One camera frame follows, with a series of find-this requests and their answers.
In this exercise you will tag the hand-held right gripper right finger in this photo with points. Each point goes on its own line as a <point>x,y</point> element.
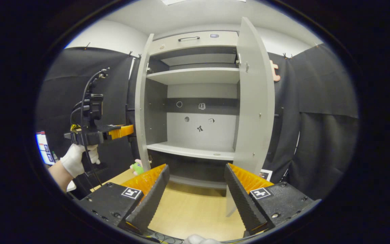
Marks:
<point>242,203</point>

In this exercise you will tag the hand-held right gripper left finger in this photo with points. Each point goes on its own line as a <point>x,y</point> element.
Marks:
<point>149,203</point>

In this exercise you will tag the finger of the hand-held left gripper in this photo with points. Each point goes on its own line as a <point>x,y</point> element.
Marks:
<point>122,131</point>

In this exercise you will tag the grey shoe cabinet door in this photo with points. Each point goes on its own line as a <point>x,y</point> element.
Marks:
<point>141,101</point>
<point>254,101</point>

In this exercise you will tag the grey double-door shoe cabinet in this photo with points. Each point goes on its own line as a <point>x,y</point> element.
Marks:
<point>198,132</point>

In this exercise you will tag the white cabinet shelf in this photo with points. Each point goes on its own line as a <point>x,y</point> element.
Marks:
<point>195,75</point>
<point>191,150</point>

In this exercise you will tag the grey cabinet drawer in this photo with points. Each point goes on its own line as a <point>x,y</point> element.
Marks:
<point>195,45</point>

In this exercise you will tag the white book with portrait cover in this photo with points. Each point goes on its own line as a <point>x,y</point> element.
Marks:
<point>266,175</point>

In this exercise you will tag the green plush toy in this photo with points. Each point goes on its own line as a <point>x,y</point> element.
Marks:
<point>136,168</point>

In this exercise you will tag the computer monitor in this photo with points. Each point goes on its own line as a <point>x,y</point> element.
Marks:
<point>44,147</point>

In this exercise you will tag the black backdrop cloth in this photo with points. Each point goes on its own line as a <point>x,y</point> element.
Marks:
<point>317,152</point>

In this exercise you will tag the ceiling light panel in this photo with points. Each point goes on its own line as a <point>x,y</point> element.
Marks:
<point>174,1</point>

